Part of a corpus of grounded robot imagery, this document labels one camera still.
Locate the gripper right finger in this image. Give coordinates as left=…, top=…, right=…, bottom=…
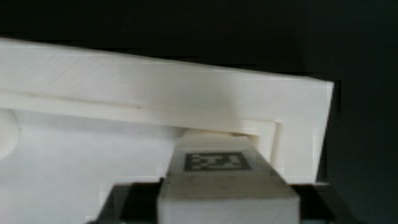
left=293, top=183, right=355, bottom=224

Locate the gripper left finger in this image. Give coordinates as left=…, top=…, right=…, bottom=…
left=100, top=183, right=160, bottom=224

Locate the white table leg with tag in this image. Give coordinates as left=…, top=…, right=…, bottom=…
left=156, top=130, right=300, bottom=224

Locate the white square tabletop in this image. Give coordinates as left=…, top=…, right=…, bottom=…
left=0, top=38, right=334, bottom=224

